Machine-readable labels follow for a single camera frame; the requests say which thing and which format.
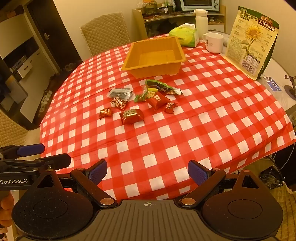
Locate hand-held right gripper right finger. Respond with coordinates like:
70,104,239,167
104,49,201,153
178,159,263,208

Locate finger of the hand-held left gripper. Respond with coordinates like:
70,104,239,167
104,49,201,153
0,143,46,159
0,153,72,173

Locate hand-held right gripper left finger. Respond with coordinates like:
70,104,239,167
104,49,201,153
32,159,118,208

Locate small red candy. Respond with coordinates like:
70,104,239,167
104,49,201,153
164,102,178,114
99,107,112,120
110,96,128,110

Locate large red snack packet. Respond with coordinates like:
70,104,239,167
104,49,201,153
146,93,171,110
119,108,145,126

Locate clear packet with black contents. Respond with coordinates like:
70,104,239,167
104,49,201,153
107,88,134,100

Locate long green snack packet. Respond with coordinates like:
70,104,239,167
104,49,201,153
145,79,183,95

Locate yellow plastic tray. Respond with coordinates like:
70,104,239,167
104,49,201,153
122,36,186,79

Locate person's left hand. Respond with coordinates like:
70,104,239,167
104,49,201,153
0,192,15,229

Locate quilted chair cushion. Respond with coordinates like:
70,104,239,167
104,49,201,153
0,109,29,147
275,185,296,241

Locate red white checked tablecloth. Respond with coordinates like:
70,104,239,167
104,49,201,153
39,32,290,201

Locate light slippers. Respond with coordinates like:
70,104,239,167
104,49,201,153
38,89,53,113

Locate small black fan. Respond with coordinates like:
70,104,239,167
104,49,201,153
259,170,284,190

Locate white and black cabinet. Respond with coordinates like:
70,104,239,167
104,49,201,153
0,5,58,130

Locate blue and white box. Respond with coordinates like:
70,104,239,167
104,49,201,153
262,76,282,92

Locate dark door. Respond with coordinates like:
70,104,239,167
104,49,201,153
24,0,84,70

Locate metal stand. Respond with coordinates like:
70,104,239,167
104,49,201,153
284,74,296,99

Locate white printed mug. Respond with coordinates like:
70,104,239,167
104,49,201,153
202,32,224,54

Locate quilted beige chair back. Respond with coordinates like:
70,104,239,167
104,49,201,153
80,11,132,57

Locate sunflower seed bag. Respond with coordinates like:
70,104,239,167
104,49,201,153
225,6,280,80

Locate green tissue pack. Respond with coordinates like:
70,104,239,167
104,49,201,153
168,23,200,48

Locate white thermos bottle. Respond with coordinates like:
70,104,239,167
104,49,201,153
194,9,209,37

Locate wooden shelf unit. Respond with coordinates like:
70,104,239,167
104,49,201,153
132,5,226,39

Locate pale green toaster oven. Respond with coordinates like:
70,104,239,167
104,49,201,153
180,0,220,12

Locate green and white bag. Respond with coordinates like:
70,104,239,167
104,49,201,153
162,0,174,12

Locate glass pickle jar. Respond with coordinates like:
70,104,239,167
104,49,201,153
142,0,158,12

